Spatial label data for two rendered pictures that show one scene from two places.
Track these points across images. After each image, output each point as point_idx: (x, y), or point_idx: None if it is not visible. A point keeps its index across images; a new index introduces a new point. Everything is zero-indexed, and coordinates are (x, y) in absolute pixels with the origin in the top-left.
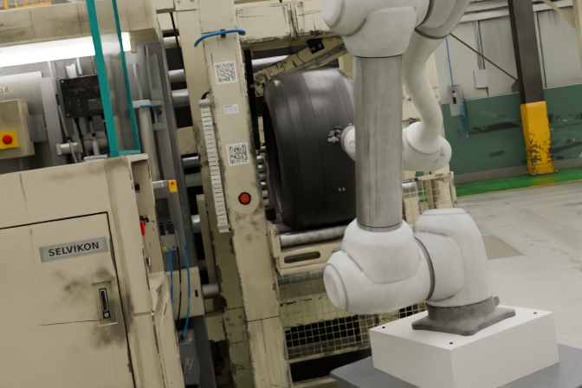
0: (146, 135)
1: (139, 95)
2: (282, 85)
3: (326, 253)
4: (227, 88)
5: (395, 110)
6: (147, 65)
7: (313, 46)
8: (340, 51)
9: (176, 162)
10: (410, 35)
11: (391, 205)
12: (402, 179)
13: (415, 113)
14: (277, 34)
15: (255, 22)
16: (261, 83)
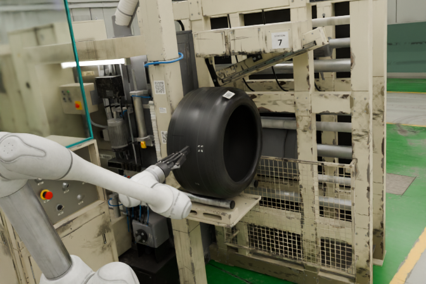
0: (136, 111)
1: (134, 88)
2: (178, 104)
3: (200, 213)
4: (160, 97)
5: (18, 224)
6: (144, 68)
7: (254, 56)
8: (272, 62)
9: None
10: (2, 188)
11: (43, 269)
12: (312, 161)
13: (345, 109)
14: (217, 52)
15: (205, 43)
16: (220, 78)
